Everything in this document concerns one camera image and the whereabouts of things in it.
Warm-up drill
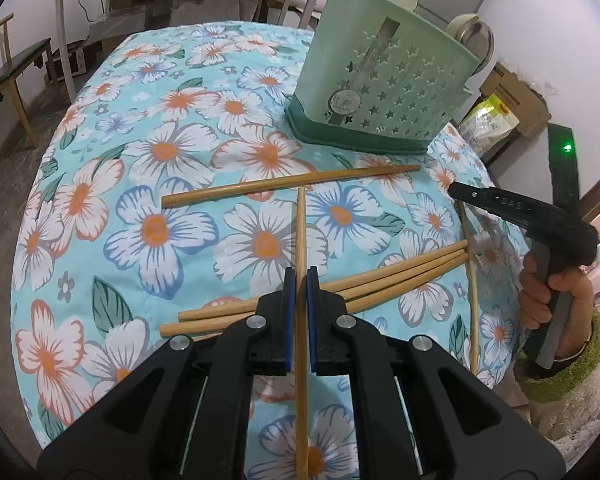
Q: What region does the wooden chopstick bundle bottom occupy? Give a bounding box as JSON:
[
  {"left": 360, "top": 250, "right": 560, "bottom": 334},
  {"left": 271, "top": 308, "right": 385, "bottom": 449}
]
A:
[{"left": 294, "top": 188, "right": 309, "bottom": 480}]

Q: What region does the metal spoon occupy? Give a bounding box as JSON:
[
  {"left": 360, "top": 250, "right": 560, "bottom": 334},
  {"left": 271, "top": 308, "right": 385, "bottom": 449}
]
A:
[{"left": 460, "top": 20, "right": 495, "bottom": 75}]

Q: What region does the single wooden chopstick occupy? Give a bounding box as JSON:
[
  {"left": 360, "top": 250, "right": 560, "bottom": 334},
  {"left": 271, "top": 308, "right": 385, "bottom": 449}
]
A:
[{"left": 161, "top": 165, "right": 420, "bottom": 208}]

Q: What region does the white rice paddle spoon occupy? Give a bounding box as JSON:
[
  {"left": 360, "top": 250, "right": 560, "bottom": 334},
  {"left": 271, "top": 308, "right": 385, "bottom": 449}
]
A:
[{"left": 445, "top": 13, "right": 479, "bottom": 42}]

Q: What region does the green fuzzy sleeve forearm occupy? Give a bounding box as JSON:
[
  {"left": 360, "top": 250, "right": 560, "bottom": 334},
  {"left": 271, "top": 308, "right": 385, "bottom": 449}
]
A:
[{"left": 514, "top": 312, "right": 600, "bottom": 464}]

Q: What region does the person's right hand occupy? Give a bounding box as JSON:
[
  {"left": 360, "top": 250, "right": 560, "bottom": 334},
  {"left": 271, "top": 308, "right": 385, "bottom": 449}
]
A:
[{"left": 517, "top": 251, "right": 596, "bottom": 361}]

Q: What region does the yellow green rice bag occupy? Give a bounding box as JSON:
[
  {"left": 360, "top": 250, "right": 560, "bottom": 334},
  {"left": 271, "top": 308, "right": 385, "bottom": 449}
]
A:
[{"left": 458, "top": 94, "right": 519, "bottom": 157}]

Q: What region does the green plastic utensil holder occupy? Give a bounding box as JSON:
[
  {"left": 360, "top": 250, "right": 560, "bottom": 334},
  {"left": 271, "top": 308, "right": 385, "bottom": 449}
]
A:
[{"left": 286, "top": 0, "right": 480, "bottom": 155}]

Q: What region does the floral blue tablecloth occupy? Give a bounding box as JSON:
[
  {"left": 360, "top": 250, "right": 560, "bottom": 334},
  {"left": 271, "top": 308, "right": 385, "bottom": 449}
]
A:
[{"left": 12, "top": 22, "right": 526, "bottom": 479}]

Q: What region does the grey cushion under desk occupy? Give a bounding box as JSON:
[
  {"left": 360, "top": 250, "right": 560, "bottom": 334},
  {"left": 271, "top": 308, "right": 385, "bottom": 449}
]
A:
[{"left": 170, "top": 0, "right": 239, "bottom": 26}]

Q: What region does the cardboard box by wall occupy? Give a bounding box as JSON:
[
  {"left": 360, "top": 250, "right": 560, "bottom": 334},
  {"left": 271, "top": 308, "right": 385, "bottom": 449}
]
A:
[{"left": 480, "top": 62, "right": 552, "bottom": 141}]

